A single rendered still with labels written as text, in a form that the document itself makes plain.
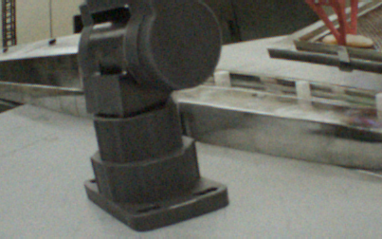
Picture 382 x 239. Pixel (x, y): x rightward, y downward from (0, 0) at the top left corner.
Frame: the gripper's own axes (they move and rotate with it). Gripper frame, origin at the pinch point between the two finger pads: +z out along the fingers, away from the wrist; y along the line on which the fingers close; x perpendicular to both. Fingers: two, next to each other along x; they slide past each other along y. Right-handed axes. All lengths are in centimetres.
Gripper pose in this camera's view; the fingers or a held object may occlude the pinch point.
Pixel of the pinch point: (346, 35)
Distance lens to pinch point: 81.2
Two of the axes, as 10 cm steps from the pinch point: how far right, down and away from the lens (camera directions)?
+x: -6.9, -0.5, 7.2
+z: 2.7, 9.1, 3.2
